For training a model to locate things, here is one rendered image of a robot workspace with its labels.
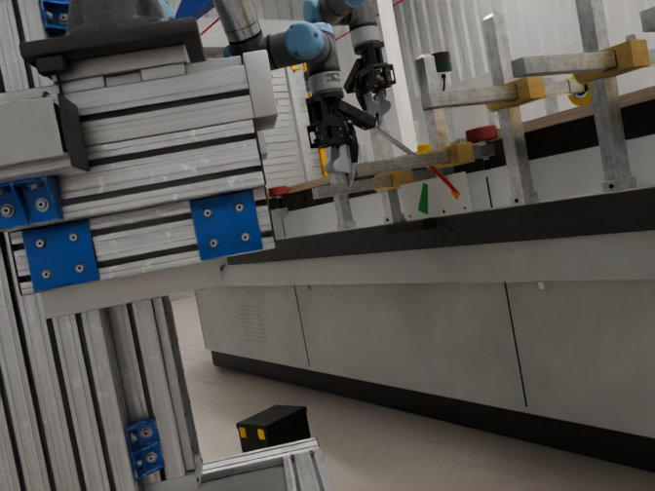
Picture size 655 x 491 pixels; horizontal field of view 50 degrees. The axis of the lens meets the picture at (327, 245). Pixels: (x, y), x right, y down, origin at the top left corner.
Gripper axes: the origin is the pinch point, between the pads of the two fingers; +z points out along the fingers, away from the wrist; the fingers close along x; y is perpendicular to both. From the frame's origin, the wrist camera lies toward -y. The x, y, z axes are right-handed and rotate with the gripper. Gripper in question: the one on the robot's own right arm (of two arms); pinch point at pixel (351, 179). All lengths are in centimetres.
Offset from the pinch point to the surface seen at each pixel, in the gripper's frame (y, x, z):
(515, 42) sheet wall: -692, -568, -185
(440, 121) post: -31.2, -2.2, -11.3
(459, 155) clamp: -29.0, 5.1, -1.6
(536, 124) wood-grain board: -50, 12, -6
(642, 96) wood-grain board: -50, 42, -6
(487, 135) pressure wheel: -40.8, 3.8, -5.5
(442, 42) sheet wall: -677, -699, -226
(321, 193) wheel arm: -5.4, -23.5, 1.0
